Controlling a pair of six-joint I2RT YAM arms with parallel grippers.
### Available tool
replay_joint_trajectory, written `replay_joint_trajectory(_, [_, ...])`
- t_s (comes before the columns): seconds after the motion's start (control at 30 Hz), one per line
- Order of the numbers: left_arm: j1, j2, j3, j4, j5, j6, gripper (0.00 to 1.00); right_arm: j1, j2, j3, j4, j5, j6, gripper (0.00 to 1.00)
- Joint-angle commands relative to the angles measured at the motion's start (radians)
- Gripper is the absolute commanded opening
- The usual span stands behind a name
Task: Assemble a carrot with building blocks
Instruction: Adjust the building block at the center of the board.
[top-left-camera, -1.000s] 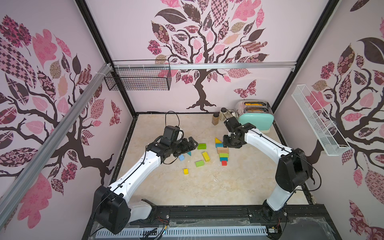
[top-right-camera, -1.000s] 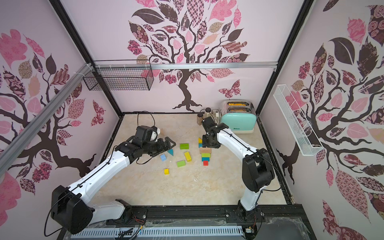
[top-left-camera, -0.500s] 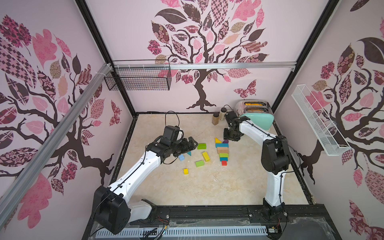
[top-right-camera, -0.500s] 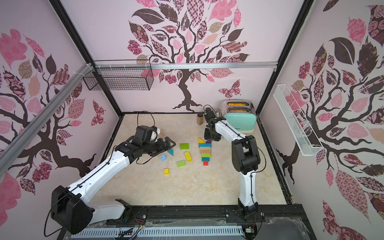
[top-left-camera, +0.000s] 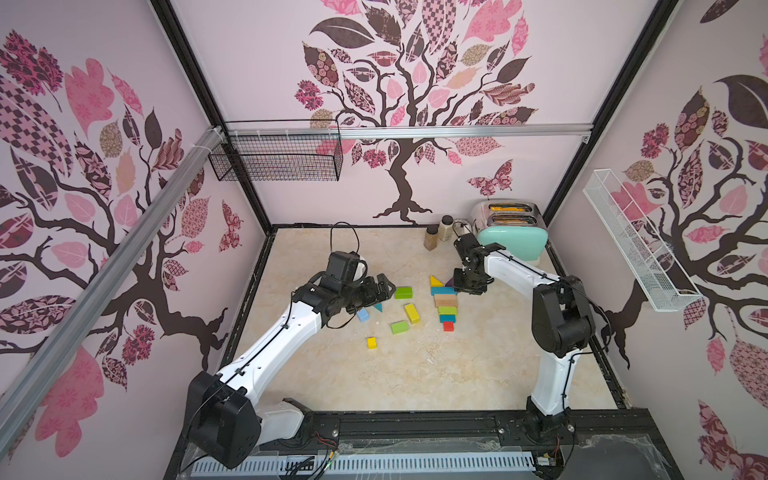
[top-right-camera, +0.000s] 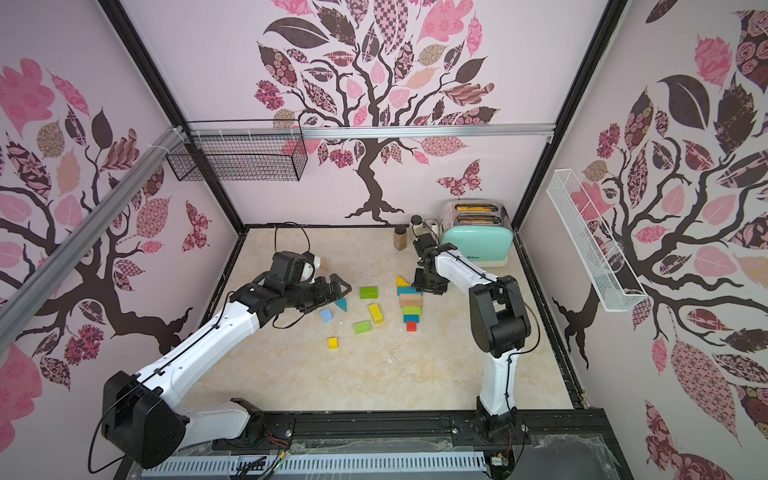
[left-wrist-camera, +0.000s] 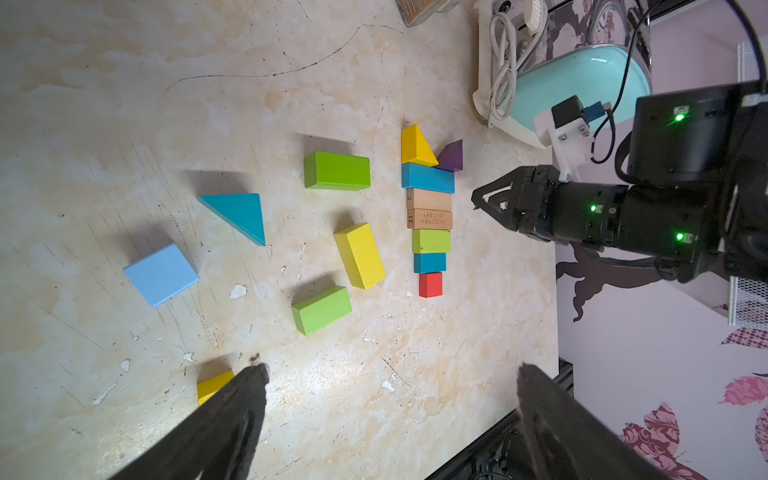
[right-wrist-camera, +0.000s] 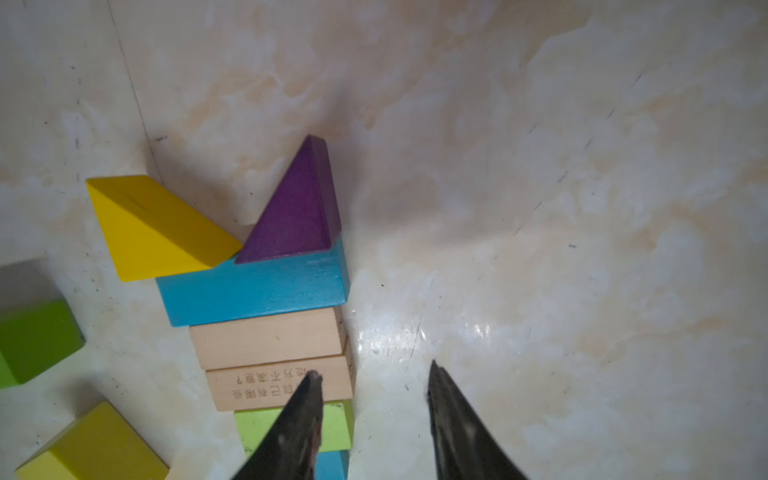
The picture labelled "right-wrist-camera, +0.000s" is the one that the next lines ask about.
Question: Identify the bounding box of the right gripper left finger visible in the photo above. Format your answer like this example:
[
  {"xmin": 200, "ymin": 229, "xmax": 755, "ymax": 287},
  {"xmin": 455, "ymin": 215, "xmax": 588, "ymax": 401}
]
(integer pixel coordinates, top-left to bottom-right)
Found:
[{"xmin": 233, "ymin": 370, "xmax": 324, "ymax": 480}]

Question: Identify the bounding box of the teal long block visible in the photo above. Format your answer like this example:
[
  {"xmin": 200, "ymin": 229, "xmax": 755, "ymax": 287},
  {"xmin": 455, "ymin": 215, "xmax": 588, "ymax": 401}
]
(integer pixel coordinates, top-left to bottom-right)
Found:
[{"xmin": 156, "ymin": 240, "xmax": 350, "ymax": 327}]

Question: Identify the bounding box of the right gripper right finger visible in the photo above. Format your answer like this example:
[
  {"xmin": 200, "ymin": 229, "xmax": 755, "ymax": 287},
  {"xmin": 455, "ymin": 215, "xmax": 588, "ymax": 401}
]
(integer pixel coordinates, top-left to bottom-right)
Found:
[{"xmin": 427, "ymin": 362, "xmax": 527, "ymax": 480}]

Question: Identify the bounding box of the natural wood block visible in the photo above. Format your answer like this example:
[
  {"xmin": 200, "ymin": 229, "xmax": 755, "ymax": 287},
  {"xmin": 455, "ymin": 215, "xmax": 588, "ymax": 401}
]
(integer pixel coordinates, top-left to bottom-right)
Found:
[
  {"xmin": 205, "ymin": 355, "xmax": 356, "ymax": 412},
  {"xmin": 189, "ymin": 307, "xmax": 348, "ymax": 371}
]

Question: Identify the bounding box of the teal small block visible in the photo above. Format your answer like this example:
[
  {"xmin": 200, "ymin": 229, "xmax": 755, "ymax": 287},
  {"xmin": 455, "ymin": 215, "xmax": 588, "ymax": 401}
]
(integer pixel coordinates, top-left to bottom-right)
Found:
[{"xmin": 315, "ymin": 450, "xmax": 349, "ymax": 480}]

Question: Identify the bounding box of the green block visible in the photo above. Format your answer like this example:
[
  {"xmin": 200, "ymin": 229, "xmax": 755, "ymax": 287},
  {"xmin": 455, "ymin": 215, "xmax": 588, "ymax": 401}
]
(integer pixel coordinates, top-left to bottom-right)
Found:
[
  {"xmin": 1, "ymin": 299, "xmax": 85, "ymax": 389},
  {"xmin": 234, "ymin": 400, "xmax": 355, "ymax": 457}
]

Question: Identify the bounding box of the yellow triangle block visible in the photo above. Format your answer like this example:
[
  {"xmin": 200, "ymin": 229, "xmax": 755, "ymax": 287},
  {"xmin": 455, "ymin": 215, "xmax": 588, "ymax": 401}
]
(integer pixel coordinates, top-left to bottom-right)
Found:
[{"xmin": 86, "ymin": 175, "xmax": 242, "ymax": 282}]

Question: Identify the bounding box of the yellow rectangular block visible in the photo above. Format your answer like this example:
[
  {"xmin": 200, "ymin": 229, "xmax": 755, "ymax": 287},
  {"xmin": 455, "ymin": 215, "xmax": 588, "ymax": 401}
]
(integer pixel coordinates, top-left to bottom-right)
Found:
[{"xmin": 14, "ymin": 401, "xmax": 169, "ymax": 480}]

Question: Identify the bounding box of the purple triangle block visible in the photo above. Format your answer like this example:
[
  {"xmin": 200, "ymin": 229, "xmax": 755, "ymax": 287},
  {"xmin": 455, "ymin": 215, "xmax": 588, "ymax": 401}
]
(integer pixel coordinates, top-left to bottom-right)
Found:
[{"xmin": 235, "ymin": 135, "xmax": 341, "ymax": 264}]

